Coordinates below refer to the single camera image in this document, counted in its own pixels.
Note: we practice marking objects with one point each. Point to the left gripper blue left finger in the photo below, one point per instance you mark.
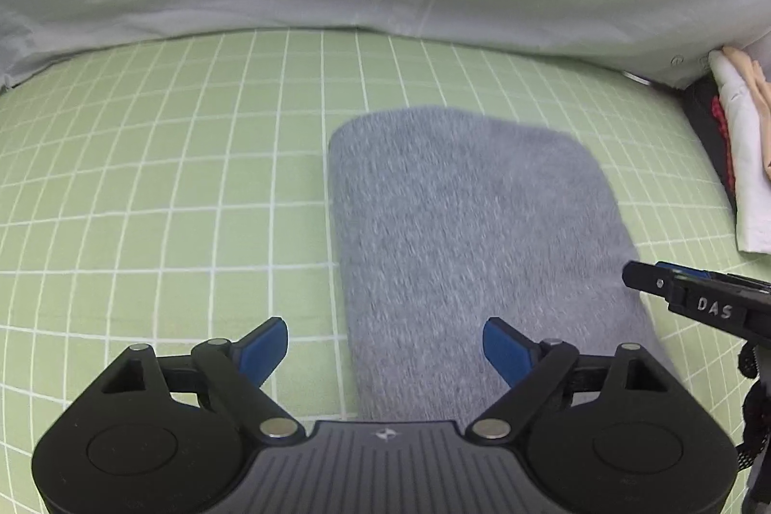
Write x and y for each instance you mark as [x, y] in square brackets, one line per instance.
[233, 373]

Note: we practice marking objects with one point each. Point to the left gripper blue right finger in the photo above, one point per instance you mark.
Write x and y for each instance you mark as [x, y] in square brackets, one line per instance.
[535, 373]

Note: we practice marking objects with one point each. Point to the grey sweatpants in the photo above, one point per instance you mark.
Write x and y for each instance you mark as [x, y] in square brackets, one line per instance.
[444, 219]

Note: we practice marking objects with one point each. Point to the white folded garment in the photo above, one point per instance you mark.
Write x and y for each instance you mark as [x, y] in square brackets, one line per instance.
[751, 183]

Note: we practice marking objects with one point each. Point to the black and red garment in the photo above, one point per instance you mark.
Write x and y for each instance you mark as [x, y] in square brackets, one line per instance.
[706, 115]

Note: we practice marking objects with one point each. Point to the beige folded garment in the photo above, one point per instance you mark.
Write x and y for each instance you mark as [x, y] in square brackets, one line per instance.
[759, 89]

